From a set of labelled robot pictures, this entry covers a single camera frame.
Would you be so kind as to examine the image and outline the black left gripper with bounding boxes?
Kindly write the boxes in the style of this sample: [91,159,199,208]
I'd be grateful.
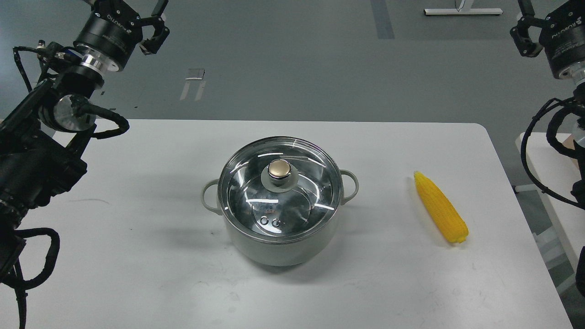
[73,0,170,71]

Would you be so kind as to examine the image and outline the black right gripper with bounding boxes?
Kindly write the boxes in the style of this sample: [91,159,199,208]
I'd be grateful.
[510,0,585,80]

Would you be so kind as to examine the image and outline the yellow corn cob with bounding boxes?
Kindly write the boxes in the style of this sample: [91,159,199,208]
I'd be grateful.
[413,171,469,244]

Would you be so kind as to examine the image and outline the glass pot lid gold knob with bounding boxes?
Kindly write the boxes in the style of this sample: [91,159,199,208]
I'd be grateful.
[217,137,354,243]

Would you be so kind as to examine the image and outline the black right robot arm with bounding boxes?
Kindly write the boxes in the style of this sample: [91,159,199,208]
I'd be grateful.
[510,0,585,294]

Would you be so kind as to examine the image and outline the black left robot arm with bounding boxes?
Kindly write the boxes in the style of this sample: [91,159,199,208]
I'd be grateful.
[0,0,170,329]

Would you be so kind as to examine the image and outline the grey-green steel cooking pot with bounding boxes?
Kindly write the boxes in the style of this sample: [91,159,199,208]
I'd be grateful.
[201,136,360,267]

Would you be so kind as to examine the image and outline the white table base bar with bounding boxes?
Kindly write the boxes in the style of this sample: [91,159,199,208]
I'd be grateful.
[423,0,503,16]

